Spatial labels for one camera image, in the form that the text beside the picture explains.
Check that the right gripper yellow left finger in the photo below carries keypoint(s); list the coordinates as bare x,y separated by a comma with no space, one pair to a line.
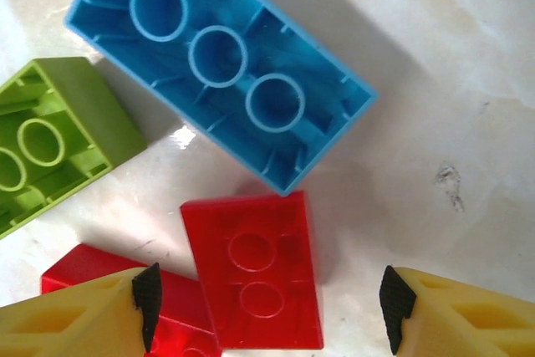
83,315

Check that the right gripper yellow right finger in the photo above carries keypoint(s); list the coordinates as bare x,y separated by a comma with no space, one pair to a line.
460,332

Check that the red lego brick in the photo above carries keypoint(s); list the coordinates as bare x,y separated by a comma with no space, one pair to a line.
83,263
259,223

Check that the green lego brick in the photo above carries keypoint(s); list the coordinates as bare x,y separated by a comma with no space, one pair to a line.
92,98

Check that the blue lego brick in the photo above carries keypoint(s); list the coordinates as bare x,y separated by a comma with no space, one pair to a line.
317,123

